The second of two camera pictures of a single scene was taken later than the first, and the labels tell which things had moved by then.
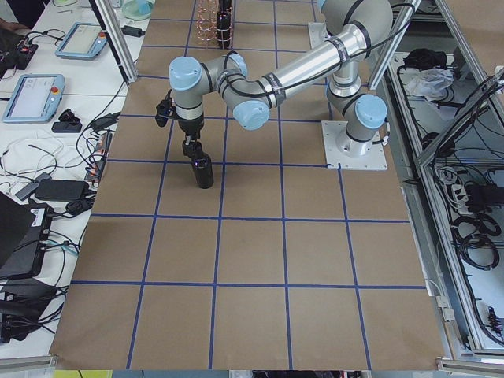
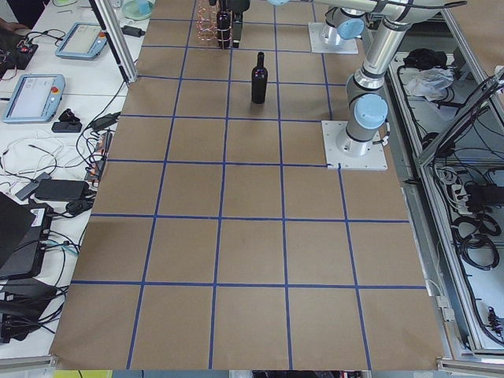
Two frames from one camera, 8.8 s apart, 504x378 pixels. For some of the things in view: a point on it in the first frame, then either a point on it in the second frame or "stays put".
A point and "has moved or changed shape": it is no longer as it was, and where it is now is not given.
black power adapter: [131, 31] stays put
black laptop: [24, 231] stays put
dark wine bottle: [202, 167] has moved or changed shape
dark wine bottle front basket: [224, 24] stays put
